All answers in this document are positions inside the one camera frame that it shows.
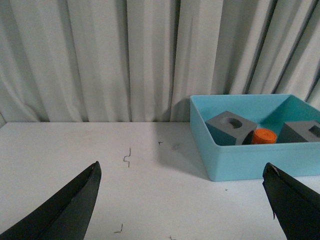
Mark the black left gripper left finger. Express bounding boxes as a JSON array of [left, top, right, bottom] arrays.
[[0, 161, 102, 240]]

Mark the orange cylinder part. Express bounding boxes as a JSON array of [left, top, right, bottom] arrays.
[[251, 128, 277, 145]]

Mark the gray cube with rectangular hole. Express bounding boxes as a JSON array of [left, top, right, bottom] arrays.
[[276, 120, 320, 143]]

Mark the white pleated curtain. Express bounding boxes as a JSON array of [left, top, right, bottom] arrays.
[[0, 0, 320, 125]]

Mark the light blue plastic box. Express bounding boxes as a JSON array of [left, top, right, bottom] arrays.
[[190, 94, 320, 182]]

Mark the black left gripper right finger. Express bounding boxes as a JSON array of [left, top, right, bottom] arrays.
[[262, 162, 320, 240]]

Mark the gray cube with round hole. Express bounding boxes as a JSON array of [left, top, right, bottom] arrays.
[[205, 111, 258, 146]]

